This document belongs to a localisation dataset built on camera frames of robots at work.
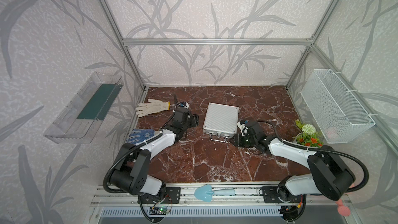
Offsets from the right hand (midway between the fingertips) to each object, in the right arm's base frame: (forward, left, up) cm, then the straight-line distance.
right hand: (230, 140), depth 87 cm
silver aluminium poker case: (+12, +5, 0) cm, 13 cm away
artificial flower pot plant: (-3, -39, +10) cm, 40 cm away
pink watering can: (-33, -42, +6) cm, 54 cm away
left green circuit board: (-32, +35, -5) cm, 48 cm away
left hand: (+12, +20, +6) cm, 24 cm away
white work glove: (+28, +50, -3) cm, 57 cm away
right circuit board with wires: (-33, -26, -11) cm, 44 cm away
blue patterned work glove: (+7, +56, -5) cm, 56 cm away
